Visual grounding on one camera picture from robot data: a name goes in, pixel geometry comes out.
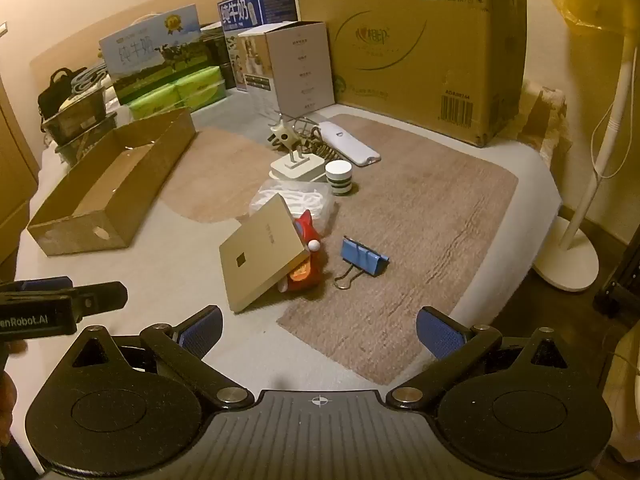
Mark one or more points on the yellow plastic bag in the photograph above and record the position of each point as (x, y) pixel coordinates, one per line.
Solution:
(590, 5)

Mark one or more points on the dark plastic container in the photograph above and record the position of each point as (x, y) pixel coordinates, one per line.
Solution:
(85, 145)
(75, 120)

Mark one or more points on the red toy figure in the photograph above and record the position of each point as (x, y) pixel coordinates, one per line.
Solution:
(307, 270)

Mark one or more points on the large brown cardboard box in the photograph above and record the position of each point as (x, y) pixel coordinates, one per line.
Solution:
(400, 60)

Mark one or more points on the light brown mat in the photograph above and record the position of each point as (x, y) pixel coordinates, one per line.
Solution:
(215, 180)

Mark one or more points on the dark gift box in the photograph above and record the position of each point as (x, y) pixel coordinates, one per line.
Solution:
(217, 45)

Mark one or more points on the white floor fan stand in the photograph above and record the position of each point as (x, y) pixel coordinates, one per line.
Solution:
(567, 260)

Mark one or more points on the white plug adapter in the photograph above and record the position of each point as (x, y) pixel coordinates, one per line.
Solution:
(295, 167)

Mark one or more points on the striped folded cloth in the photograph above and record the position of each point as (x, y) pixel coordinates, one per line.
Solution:
(90, 80)

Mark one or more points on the gold box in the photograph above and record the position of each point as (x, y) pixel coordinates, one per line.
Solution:
(260, 255)

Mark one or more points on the black metal rack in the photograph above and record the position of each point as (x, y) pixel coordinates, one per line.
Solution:
(620, 290)

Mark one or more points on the crumpled cardboard sheet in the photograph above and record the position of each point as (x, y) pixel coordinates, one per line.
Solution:
(545, 120)

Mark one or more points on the wooden door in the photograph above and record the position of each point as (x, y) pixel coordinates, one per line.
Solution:
(15, 170)

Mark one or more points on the white product box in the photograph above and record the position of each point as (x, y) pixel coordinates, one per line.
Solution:
(300, 70)

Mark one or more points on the landscape print milk box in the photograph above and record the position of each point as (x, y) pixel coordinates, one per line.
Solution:
(145, 55)

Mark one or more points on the blue binder clip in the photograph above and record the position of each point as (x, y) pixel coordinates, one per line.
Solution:
(362, 257)

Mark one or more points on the white round jar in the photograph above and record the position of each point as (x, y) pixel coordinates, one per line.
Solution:
(339, 175)

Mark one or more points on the shallow cardboard box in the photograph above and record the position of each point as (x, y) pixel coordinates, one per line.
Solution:
(115, 170)

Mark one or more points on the wooden headboard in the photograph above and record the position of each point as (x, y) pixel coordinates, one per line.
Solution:
(75, 45)

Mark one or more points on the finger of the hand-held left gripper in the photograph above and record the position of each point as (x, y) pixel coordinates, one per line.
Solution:
(45, 284)
(102, 297)

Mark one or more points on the dark brown mat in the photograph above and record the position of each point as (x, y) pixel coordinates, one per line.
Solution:
(425, 220)

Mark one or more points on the green tissue pack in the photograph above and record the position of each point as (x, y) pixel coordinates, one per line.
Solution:
(200, 85)
(150, 102)

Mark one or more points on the black bag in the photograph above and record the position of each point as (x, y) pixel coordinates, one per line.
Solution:
(52, 95)

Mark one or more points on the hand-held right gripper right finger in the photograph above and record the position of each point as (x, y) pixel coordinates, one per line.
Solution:
(440, 332)

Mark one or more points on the white electric trimmer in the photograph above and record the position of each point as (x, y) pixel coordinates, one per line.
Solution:
(350, 145)

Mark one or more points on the blue milk carton box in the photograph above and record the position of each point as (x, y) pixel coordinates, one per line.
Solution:
(240, 10)

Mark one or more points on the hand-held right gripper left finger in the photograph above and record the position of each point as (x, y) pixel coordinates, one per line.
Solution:
(202, 332)

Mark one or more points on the striped hair clip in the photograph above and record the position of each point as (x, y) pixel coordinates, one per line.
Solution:
(320, 150)

